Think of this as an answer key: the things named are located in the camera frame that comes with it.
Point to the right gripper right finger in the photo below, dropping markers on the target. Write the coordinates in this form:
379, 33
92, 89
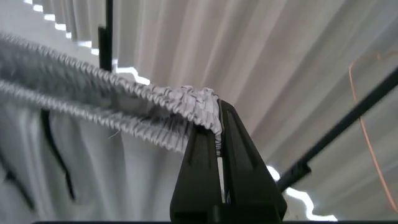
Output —
248, 180

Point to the white curtain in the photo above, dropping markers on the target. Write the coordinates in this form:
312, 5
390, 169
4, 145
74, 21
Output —
248, 46

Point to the pink clothes hanger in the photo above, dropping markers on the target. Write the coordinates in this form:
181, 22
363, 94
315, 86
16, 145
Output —
368, 140

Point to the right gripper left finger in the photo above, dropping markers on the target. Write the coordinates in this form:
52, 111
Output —
196, 180

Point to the black clothes rack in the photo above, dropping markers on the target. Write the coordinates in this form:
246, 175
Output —
105, 46

